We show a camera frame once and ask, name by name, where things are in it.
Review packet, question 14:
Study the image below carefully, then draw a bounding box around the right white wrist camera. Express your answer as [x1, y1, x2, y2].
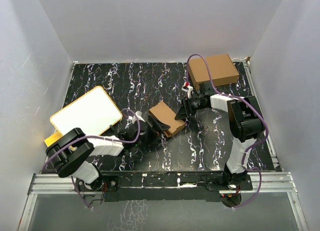
[181, 81, 194, 99]

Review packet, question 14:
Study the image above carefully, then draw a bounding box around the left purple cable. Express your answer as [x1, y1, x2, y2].
[41, 108, 142, 209]

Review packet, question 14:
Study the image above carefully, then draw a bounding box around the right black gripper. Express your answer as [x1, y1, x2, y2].
[175, 95, 207, 120]

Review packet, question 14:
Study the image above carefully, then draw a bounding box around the aluminium frame rail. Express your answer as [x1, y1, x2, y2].
[18, 171, 308, 231]

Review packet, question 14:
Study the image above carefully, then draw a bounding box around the closed brown cardboard box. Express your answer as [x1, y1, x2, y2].
[187, 53, 239, 90]

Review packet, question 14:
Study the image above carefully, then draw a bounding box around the white board yellow rim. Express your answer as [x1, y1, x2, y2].
[50, 86, 123, 136]

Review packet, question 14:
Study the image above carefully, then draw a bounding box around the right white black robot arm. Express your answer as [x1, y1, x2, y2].
[174, 81, 266, 190]

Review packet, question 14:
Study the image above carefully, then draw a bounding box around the yellow flat board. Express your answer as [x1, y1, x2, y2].
[44, 131, 75, 153]

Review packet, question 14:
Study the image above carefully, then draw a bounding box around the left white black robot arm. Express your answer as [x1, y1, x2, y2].
[45, 111, 171, 191]

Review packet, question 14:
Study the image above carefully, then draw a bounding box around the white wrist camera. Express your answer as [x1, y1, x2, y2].
[181, 81, 194, 99]
[128, 111, 145, 124]

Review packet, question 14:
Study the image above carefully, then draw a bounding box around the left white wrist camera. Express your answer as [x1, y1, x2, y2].
[128, 111, 145, 124]

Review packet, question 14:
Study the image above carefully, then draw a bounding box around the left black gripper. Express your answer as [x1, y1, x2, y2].
[133, 114, 169, 146]

